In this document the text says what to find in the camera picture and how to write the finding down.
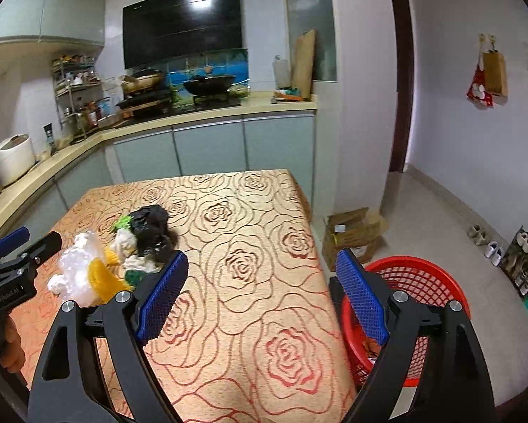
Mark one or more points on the wooden cutting board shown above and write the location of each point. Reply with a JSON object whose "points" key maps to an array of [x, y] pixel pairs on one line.
{"points": [[303, 64]]}

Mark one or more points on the black gas stove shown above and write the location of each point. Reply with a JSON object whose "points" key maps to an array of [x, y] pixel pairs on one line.
{"points": [[167, 103]]}

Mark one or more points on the orange green kitchen tool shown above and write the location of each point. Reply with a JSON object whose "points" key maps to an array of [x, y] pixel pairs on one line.
{"points": [[287, 95]]}

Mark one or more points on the person's left hand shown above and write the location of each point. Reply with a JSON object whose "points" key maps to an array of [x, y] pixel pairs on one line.
{"points": [[13, 343]]}

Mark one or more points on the black plastic bag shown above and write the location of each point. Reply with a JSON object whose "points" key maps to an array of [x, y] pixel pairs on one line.
{"points": [[151, 229]]}

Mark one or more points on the dark shoe rack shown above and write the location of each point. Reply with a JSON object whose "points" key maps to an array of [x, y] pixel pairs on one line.
{"points": [[510, 264]]}

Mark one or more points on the pale green lower cabinets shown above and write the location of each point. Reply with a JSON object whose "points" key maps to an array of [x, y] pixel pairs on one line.
{"points": [[211, 150]]}

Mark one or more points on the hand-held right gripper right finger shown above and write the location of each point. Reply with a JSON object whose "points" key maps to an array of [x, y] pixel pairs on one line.
{"points": [[361, 295]]}

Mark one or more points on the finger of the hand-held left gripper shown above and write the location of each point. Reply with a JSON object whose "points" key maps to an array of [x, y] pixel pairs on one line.
{"points": [[13, 238], [43, 246]]}

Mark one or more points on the clear plastic bag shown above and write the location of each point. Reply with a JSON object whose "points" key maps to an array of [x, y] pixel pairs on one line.
{"points": [[76, 268]]}

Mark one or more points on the black wok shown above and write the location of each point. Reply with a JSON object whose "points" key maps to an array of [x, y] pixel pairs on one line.
{"points": [[209, 83]]}

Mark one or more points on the orange peel piece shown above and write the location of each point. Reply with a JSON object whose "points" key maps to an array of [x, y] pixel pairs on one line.
{"points": [[372, 346]]}

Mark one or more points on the tan cooking pot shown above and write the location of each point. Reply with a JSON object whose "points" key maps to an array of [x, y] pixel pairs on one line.
{"points": [[145, 80]]}

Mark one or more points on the dark wooden door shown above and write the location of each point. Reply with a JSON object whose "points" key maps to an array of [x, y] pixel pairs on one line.
{"points": [[400, 79]]}

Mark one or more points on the white rice cooker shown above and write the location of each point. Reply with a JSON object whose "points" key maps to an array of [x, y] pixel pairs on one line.
{"points": [[10, 156]]}

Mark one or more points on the metal spice rack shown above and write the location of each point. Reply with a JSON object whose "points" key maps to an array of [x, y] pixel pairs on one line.
{"points": [[76, 92]]}

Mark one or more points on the brown paper bag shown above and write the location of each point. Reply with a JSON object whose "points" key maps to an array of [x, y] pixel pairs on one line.
{"points": [[494, 72]]}

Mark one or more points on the green leafy scrap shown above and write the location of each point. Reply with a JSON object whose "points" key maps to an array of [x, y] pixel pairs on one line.
{"points": [[123, 222]]}

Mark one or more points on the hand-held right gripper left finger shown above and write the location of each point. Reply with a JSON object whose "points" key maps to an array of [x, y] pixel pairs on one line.
{"points": [[162, 293]]}

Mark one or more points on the red plastic mesh basket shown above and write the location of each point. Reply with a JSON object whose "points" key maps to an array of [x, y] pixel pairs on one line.
{"points": [[422, 273]]}

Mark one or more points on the white paper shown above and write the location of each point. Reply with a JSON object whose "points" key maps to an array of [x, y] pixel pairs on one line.
{"points": [[127, 242]]}

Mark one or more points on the white printed wrapper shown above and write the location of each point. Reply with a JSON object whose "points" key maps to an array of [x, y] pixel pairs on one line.
{"points": [[140, 264]]}

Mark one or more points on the blue patterned splash guard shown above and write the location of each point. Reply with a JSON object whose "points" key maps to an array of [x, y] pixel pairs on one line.
{"points": [[220, 64]]}

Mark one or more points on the beige kitchen countertop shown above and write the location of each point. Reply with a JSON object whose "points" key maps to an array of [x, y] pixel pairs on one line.
{"points": [[202, 112]]}

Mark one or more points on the red hanging decoration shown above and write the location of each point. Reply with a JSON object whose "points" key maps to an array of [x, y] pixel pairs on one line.
{"points": [[479, 90]]}

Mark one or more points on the black seasoning bottle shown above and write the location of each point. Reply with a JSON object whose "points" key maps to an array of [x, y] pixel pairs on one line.
{"points": [[49, 134]]}

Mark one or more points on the frosted glass window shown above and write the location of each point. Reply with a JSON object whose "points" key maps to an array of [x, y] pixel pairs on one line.
{"points": [[310, 9]]}

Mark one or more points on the black range hood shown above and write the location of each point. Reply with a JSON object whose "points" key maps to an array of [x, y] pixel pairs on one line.
{"points": [[180, 22]]}

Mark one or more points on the white shoe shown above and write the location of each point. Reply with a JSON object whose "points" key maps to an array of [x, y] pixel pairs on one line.
{"points": [[498, 256], [491, 248]]}

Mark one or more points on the open cardboard box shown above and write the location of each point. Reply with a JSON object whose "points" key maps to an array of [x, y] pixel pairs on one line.
{"points": [[352, 233]]}

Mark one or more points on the translucent plastic bottle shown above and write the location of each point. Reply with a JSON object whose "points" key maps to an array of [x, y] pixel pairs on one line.
{"points": [[281, 70]]}

